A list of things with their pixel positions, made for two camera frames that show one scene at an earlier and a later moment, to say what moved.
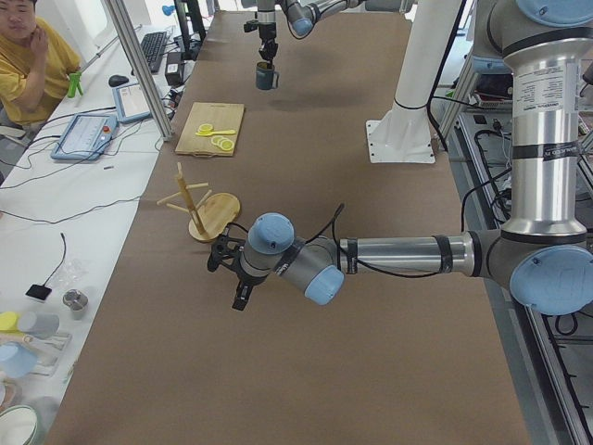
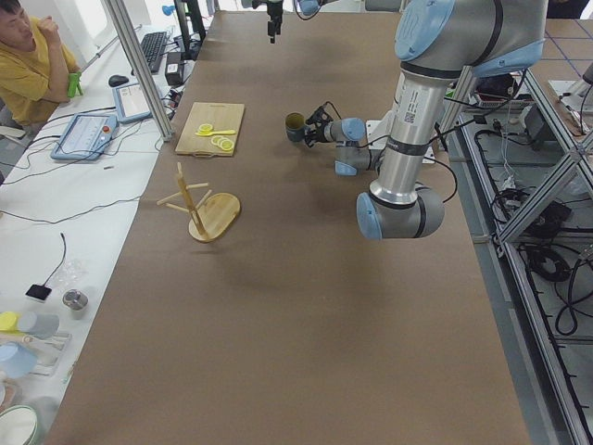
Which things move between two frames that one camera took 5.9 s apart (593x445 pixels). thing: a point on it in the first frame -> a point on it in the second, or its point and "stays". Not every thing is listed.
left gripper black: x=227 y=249 -> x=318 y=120
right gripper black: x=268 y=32 -> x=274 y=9
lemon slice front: x=227 y=146 stays
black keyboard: x=151 y=45 stays
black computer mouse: x=117 y=80 stays
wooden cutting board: x=221 y=116 stays
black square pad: x=40 y=292 stays
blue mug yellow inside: x=266 y=79 -> x=295 y=126
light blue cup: x=17 y=361 stays
